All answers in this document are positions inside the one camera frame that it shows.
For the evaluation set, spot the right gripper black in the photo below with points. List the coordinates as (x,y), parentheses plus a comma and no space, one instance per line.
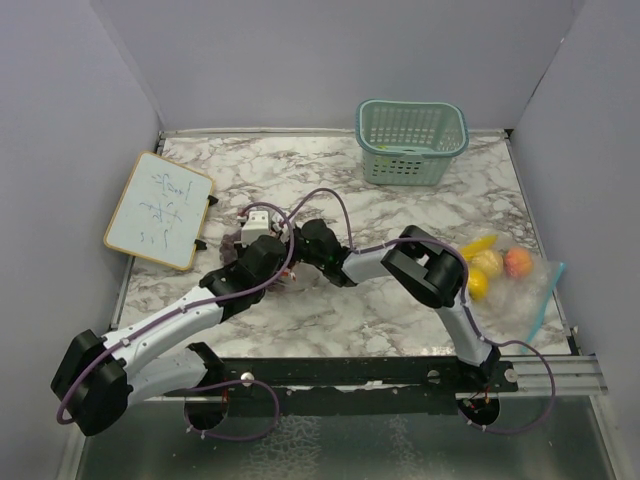
(297,234)

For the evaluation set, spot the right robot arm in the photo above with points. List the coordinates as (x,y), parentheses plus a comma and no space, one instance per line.
(432,272)

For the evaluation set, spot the orange fake peach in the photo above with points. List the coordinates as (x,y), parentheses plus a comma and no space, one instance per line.
(518,262)

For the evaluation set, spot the clear bag blue zipper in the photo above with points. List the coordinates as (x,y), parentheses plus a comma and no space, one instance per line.
(517,308)

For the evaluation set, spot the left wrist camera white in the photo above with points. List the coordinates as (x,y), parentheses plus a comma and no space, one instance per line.
(257,223)

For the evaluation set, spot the yellow fake lemon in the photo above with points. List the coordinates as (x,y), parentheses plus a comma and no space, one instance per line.
(478,284)

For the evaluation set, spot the yellow fake banana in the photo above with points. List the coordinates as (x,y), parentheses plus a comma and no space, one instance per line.
(477,246)

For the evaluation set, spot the small whiteboard wooden frame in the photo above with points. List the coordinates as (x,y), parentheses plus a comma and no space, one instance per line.
(161,211)

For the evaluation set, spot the green fake ball fruit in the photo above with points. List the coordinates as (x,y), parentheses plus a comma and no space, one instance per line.
(383,160)

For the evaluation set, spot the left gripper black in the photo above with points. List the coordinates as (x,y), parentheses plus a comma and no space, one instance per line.
(246,250)

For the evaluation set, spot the dark purple fake grapes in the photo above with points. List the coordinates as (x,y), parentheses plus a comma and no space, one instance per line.
(230,244)

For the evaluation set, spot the teal plastic basket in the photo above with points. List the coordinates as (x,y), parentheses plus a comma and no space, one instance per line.
(424,137)

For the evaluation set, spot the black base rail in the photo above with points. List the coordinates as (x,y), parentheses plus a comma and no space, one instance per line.
(342,386)

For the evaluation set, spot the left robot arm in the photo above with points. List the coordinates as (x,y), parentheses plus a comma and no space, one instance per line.
(94,381)

